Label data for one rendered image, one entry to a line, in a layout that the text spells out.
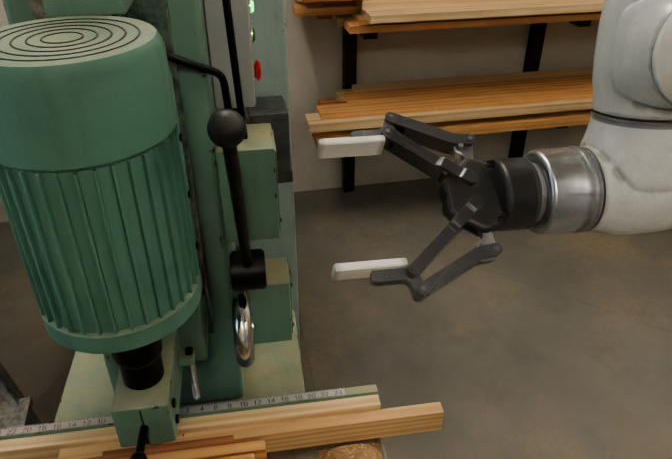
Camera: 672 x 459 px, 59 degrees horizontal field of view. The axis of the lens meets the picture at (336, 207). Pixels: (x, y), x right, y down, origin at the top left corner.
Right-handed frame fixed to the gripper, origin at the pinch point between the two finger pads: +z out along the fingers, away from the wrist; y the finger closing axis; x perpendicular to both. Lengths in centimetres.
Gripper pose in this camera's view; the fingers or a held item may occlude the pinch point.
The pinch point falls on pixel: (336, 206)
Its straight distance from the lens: 59.1
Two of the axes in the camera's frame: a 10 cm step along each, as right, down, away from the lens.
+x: 0.9, -4.2, -9.0
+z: -9.9, 0.7, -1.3
